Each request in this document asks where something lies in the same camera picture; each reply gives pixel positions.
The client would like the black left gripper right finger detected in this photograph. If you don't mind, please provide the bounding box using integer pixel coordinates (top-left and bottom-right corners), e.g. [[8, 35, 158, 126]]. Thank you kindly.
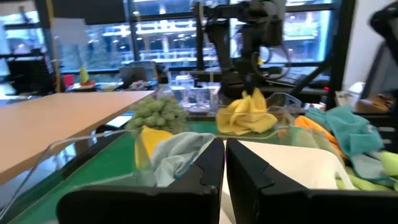
[[226, 138, 398, 224]]

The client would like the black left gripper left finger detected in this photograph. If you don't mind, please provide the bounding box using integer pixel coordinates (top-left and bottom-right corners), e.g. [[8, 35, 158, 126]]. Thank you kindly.
[[57, 138, 225, 224]]

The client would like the yellow microfiber towel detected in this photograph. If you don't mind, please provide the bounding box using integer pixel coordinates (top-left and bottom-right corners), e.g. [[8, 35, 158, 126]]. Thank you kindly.
[[134, 125, 174, 170], [215, 88, 279, 136]]

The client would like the pale green microfiber towel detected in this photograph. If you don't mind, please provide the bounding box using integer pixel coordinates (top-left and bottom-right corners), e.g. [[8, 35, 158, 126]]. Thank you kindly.
[[150, 131, 215, 188]]

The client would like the orange microfiber towel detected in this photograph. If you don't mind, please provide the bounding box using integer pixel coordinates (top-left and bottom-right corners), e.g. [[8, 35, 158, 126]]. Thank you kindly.
[[294, 114, 348, 161]]

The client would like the grey towel with blue edge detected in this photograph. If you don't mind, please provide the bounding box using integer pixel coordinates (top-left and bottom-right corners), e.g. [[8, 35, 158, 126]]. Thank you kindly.
[[349, 153, 397, 187]]

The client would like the teal microfiber towel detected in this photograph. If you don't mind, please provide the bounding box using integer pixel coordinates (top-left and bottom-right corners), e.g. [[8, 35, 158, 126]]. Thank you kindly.
[[304, 105, 386, 157]]

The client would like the lime green microfiber towel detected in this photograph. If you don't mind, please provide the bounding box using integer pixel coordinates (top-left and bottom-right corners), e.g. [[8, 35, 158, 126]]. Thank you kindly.
[[335, 151, 398, 192]]

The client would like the clear plastic container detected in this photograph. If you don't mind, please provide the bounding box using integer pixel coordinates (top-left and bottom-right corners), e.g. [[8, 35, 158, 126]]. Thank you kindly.
[[266, 91, 304, 125], [0, 128, 150, 220]]

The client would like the white plastic basket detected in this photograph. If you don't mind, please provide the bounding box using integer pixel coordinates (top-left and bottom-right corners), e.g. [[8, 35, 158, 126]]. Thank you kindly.
[[219, 139, 355, 224]]

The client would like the green table mat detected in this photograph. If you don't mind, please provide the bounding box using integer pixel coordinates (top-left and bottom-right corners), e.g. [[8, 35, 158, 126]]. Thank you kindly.
[[9, 120, 218, 224]]

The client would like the green spiky plant ball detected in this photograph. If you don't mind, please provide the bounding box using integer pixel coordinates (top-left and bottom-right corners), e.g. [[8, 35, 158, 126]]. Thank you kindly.
[[125, 96, 190, 137]]

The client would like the light wooden desk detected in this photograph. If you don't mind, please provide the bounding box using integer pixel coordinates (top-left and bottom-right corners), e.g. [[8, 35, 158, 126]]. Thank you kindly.
[[0, 90, 156, 185]]

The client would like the grey open laptop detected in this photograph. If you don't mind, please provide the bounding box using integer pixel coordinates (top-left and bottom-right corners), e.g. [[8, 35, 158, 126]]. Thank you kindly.
[[119, 61, 158, 88]]

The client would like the dark grey laptop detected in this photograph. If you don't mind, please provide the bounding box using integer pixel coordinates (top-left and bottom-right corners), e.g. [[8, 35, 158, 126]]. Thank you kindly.
[[360, 42, 398, 100]]

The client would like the yellow cone on red base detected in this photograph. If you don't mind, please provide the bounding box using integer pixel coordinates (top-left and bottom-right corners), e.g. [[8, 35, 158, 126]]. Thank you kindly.
[[78, 64, 96, 87]]

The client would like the black table frame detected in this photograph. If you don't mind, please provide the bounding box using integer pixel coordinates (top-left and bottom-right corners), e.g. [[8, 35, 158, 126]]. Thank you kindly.
[[60, 124, 134, 183]]

